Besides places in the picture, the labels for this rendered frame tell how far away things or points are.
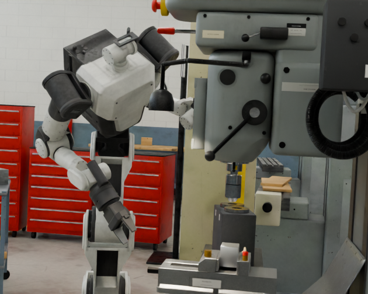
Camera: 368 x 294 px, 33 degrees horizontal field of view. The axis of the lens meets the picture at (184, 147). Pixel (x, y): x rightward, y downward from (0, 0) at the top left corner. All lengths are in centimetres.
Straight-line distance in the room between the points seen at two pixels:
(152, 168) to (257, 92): 470
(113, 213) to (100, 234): 27
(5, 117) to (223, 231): 500
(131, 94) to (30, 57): 939
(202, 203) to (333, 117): 197
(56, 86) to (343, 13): 107
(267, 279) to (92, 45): 109
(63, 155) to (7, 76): 942
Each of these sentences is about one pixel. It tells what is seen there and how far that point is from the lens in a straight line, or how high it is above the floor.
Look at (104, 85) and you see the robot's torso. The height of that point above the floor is 153.
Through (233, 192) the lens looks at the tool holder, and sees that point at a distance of 181.
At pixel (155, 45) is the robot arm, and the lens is 236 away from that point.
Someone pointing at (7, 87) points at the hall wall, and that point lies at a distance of 1170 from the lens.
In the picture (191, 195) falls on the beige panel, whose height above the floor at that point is 97.
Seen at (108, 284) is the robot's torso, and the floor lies 74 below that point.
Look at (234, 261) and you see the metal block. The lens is 183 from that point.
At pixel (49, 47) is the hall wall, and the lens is 1148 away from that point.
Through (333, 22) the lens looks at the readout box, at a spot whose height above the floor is 167.
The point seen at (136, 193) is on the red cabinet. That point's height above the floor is 59.
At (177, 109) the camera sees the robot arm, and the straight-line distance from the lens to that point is 249.
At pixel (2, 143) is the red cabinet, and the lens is 693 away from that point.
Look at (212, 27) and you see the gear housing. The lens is 172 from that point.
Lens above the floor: 144
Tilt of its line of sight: 3 degrees down
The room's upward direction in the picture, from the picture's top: 3 degrees clockwise
